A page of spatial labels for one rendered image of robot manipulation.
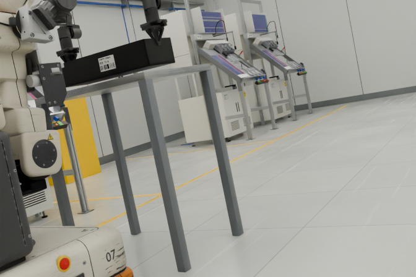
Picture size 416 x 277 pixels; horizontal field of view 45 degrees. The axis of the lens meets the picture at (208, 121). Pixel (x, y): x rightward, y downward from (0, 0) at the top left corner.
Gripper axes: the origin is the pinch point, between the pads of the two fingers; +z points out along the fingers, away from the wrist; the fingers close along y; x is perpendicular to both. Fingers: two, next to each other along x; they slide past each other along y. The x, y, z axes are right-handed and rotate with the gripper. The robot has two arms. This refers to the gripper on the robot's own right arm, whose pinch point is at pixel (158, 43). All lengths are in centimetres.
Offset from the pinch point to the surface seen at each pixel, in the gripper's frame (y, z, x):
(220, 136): -7, 45, -22
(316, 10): 187, -73, -657
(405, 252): -83, 92, -7
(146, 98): -5.0, 21.9, 19.6
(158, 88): 374, 3, -432
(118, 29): 368, -89, -366
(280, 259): -40, 92, 4
